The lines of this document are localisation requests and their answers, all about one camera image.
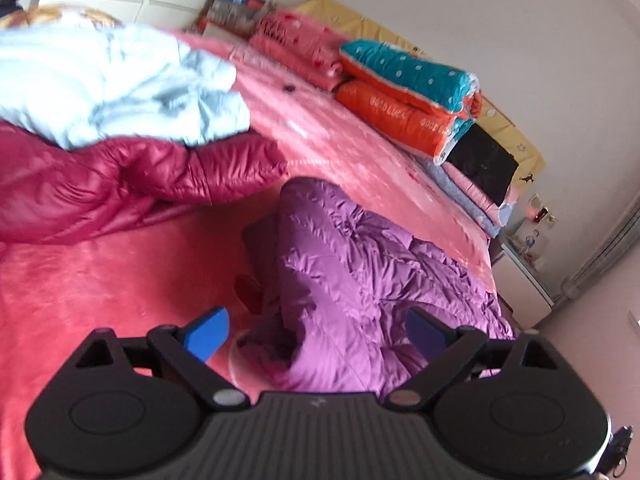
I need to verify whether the pink heart-print folded blanket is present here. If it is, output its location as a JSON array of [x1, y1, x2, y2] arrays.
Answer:
[[247, 10, 352, 93]]

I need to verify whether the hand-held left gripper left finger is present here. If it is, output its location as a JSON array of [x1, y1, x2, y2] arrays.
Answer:
[[74, 307, 247, 408]]

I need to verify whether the purple down jacket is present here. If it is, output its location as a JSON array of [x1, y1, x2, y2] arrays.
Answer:
[[235, 177, 517, 394]]

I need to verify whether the orange folded quilt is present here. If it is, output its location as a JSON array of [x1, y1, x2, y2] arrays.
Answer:
[[334, 80, 472, 167]]

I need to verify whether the black cloth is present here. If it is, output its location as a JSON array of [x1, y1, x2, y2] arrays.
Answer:
[[445, 122, 521, 207]]

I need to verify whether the photo frame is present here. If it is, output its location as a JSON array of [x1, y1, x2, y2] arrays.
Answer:
[[520, 230, 547, 262]]

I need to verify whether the dark red down jacket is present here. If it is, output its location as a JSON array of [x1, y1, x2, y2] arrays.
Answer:
[[0, 122, 292, 247]]

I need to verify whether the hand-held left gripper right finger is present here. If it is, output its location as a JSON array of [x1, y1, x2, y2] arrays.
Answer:
[[387, 307, 563, 408]]

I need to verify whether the yellow headboard cover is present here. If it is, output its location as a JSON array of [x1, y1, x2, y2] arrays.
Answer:
[[292, 0, 547, 187]]

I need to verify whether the teal dotted folded quilt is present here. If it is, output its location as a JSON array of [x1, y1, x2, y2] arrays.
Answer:
[[339, 40, 484, 122]]

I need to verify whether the white nightstand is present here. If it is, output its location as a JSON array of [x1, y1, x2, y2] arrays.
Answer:
[[492, 232, 567, 319]]

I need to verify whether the wall socket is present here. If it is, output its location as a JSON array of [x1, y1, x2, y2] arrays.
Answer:
[[527, 194, 559, 227]]

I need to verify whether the grey radiator pipe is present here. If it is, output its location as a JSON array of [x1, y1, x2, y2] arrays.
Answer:
[[562, 205, 640, 302]]

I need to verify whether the light blue down jacket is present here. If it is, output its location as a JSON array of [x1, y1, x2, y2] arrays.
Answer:
[[0, 22, 252, 152]]

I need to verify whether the stack of shoe boxes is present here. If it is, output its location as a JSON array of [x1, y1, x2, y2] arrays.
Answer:
[[197, 0, 274, 39]]

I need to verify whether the yellow printed cloth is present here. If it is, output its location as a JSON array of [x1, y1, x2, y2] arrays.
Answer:
[[0, 4, 124, 29]]

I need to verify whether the stack of pink blue quilts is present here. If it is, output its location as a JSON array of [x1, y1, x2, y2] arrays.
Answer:
[[415, 152, 517, 239]]

